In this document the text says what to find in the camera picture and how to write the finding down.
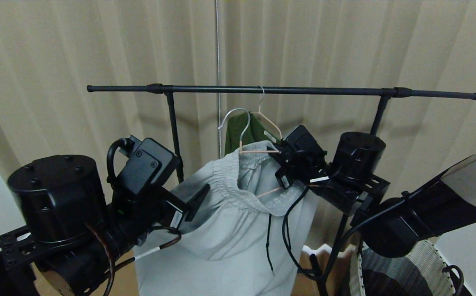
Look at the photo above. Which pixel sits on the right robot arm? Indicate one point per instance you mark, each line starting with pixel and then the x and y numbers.
pixel 422 222

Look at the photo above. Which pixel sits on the white laundry basket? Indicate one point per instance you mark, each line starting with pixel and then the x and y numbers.
pixel 426 263

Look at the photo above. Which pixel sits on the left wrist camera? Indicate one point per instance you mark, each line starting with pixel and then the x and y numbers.
pixel 147 164

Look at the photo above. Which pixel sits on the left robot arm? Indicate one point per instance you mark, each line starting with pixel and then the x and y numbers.
pixel 57 197

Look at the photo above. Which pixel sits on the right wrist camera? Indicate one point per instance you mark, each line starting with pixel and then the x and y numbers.
pixel 303 144

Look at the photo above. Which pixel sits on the pink clothes hanger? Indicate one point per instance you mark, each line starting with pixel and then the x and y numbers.
pixel 271 124
pixel 258 151

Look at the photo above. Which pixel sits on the pale grey shorts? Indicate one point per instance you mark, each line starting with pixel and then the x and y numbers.
pixel 221 230

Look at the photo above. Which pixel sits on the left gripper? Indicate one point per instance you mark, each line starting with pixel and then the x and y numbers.
pixel 147 218

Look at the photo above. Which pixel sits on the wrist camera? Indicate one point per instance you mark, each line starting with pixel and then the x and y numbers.
pixel 147 164
pixel 303 144

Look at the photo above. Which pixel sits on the beige curtain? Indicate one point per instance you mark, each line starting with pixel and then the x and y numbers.
pixel 77 49

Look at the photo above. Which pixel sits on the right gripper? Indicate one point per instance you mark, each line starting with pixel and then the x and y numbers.
pixel 303 176

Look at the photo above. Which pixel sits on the black clothes rack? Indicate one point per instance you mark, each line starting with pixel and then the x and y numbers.
pixel 324 90

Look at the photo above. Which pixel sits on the green long-sleeved shirt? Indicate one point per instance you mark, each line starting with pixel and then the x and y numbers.
pixel 233 131

